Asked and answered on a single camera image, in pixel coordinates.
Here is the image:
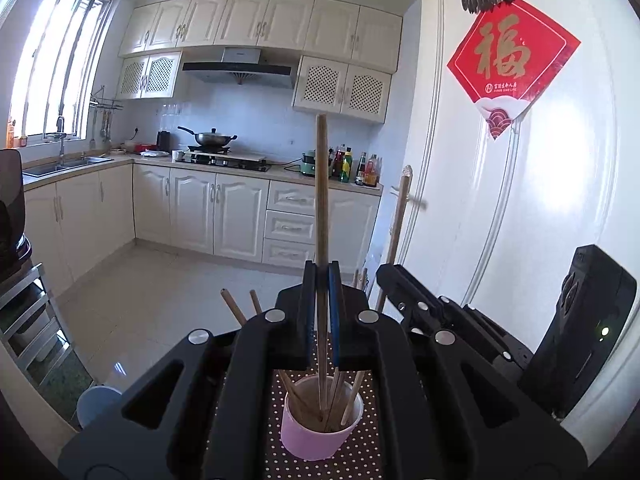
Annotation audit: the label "wooden chopstick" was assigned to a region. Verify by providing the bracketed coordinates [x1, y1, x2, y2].
[250, 289, 262, 315]
[323, 367, 345, 432]
[220, 288, 246, 326]
[314, 114, 329, 422]
[278, 370, 322, 422]
[374, 164, 414, 313]
[341, 370, 366, 427]

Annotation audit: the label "kitchen window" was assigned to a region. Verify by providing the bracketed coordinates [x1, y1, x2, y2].
[9, 0, 112, 148]

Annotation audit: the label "wooden chopstick in cup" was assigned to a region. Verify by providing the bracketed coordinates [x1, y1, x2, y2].
[278, 370, 322, 422]
[323, 367, 345, 432]
[341, 370, 366, 427]
[220, 288, 246, 326]
[250, 289, 262, 315]

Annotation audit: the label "brown polka dot tablecloth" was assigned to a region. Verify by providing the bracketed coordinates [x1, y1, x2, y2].
[260, 374, 383, 479]

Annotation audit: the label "blue white bucket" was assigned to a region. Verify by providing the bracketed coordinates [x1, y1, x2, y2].
[76, 385, 122, 428]

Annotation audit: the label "pink cup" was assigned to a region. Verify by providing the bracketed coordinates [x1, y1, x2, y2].
[280, 375, 364, 462]

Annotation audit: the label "white door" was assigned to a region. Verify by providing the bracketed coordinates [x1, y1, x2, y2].
[384, 0, 640, 456]

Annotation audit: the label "condiment bottles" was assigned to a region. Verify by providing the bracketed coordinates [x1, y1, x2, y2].
[329, 144, 383, 188]

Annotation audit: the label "green small appliance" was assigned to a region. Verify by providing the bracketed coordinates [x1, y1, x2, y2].
[299, 150, 316, 177]

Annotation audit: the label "metal storage rack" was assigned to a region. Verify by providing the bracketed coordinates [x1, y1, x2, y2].
[1, 263, 74, 388]

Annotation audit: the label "lower white cabinets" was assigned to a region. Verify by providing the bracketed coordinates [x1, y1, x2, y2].
[22, 160, 382, 299]

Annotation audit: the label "white cabinets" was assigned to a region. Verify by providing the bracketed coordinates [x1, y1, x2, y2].
[22, 160, 382, 299]
[116, 0, 402, 124]

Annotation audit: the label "gas stove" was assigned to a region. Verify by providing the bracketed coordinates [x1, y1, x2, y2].
[181, 146, 271, 172]

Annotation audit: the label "black air fryer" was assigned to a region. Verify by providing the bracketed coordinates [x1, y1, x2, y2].
[0, 148, 32, 282]

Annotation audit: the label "upper white cabinets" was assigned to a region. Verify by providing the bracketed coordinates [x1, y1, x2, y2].
[116, 0, 402, 124]

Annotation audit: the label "wok with lid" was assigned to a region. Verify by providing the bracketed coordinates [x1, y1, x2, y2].
[177, 126, 236, 150]

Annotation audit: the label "red fu door decoration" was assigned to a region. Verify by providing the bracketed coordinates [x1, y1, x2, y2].
[447, 0, 580, 139]

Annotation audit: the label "black kettle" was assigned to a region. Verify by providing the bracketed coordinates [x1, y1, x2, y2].
[155, 130, 171, 153]

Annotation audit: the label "stainless steel sink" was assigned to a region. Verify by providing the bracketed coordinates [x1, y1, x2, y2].
[23, 157, 112, 178]

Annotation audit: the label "black range hood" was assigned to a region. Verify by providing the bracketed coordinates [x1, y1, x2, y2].
[182, 48, 295, 89]

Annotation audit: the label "sink faucet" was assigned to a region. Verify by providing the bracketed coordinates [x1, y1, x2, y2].
[43, 115, 67, 167]

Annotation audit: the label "hanging utensil rack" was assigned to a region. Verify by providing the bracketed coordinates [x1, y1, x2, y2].
[88, 86, 122, 151]

